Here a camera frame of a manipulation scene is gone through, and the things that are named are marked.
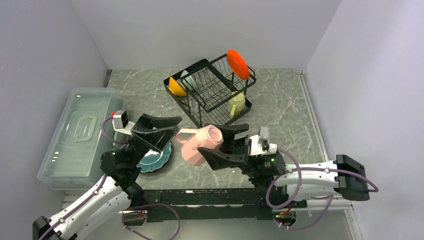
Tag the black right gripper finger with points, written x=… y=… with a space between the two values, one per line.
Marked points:
x=218 y=160
x=230 y=131

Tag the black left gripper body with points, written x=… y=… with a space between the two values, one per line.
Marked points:
x=137 y=150

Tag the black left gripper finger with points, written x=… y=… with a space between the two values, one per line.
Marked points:
x=148 y=122
x=161 y=137

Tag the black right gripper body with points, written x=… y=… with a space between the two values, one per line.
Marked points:
x=243 y=146

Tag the pink mug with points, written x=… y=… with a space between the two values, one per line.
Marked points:
x=191 y=139

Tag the teal scalloped plate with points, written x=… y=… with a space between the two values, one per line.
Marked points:
x=153 y=161

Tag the pale yellow mug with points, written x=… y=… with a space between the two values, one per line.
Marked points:
x=236 y=105

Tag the black wire dish rack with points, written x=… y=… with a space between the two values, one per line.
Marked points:
x=217 y=84

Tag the yellow ribbed bowl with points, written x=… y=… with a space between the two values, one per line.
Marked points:
x=175 y=88

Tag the light green ceramic bowl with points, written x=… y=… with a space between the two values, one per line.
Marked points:
x=188 y=81

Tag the orange plate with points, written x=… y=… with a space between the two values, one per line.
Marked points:
x=237 y=64

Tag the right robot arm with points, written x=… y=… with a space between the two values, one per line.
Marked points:
x=278 y=177

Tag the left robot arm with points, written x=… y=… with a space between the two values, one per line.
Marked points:
x=117 y=190

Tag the clear plastic storage box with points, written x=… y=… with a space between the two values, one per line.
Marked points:
x=72 y=160

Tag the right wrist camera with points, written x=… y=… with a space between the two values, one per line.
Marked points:
x=260 y=143

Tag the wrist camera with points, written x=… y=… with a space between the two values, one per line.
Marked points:
x=121 y=122
x=260 y=143

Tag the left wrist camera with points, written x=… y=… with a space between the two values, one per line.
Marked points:
x=121 y=122

